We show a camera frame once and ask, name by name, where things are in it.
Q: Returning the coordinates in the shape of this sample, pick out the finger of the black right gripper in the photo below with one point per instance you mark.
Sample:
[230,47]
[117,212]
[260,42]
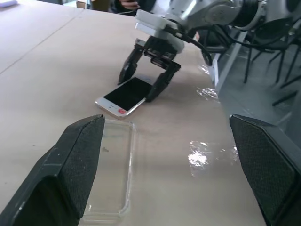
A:
[162,82]
[129,67]

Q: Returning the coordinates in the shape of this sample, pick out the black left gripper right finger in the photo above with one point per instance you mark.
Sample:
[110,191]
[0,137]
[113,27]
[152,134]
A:
[263,164]

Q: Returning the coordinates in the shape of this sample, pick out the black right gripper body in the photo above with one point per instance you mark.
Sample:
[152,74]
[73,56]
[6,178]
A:
[158,55]

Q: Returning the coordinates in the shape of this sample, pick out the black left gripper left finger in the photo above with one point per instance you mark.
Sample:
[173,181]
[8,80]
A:
[58,169]

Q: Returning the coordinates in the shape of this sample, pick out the white smartphone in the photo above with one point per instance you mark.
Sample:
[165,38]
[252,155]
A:
[125,95]

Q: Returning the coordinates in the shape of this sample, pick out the clear plastic phone case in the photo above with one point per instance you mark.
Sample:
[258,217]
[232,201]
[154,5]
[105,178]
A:
[115,169]

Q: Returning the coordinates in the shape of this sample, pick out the clear tape patch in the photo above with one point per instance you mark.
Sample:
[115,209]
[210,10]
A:
[207,155]
[207,93]

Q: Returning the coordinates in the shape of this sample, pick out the person in dark clothes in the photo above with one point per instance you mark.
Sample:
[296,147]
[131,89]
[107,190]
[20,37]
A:
[128,4]

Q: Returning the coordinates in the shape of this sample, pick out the brown cardboard box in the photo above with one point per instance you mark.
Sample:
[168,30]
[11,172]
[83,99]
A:
[83,4]

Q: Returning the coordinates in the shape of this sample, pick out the black chair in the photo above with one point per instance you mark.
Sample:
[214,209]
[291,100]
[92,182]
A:
[275,35]

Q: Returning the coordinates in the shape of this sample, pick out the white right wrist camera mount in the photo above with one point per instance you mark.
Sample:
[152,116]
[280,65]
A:
[155,23]

